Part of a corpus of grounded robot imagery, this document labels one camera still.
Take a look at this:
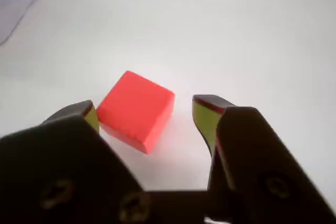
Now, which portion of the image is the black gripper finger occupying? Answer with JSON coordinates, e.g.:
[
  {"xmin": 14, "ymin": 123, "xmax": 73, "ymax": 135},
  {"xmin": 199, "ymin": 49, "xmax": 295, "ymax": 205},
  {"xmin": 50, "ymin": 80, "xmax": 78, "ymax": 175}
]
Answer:
[
  {"xmin": 192, "ymin": 94, "xmax": 336, "ymax": 224},
  {"xmin": 0, "ymin": 100, "xmax": 153, "ymax": 224}
]

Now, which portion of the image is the red lego block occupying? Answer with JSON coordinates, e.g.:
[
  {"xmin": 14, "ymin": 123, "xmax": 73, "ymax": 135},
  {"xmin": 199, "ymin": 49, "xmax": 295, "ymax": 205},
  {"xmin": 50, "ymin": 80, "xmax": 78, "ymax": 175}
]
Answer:
[{"xmin": 96, "ymin": 70, "xmax": 176, "ymax": 154}]

